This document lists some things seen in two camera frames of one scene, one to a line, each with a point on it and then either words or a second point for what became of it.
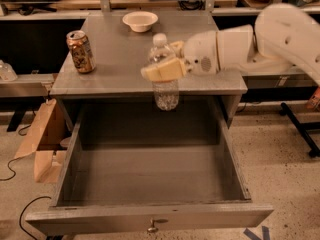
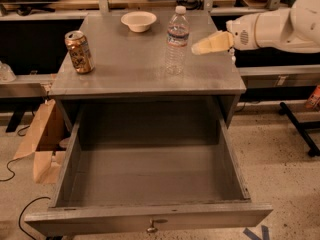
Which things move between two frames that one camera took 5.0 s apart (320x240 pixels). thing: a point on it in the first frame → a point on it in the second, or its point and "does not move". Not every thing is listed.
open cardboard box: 43,143 does not move
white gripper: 200,54 → 242,31
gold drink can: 82,53 does not move
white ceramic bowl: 140,21 does not move
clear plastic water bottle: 165,94 → 177,42
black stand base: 303,128 does not move
